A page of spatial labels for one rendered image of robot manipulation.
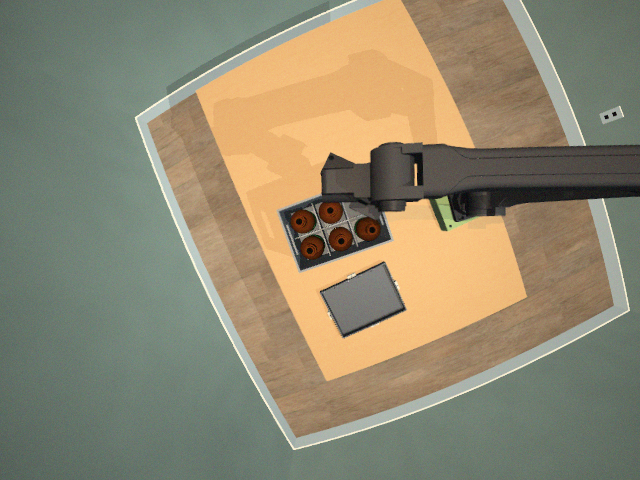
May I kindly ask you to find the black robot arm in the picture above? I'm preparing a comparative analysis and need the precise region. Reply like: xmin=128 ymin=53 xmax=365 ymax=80
xmin=321 ymin=142 xmax=640 ymax=222

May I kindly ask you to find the dark grey crate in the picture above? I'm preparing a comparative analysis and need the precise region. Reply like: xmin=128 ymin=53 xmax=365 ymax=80
xmin=276 ymin=193 xmax=387 ymax=273

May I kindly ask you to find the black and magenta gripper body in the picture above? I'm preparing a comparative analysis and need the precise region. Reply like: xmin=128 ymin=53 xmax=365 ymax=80
xmin=349 ymin=200 xmax=382 ymax=220

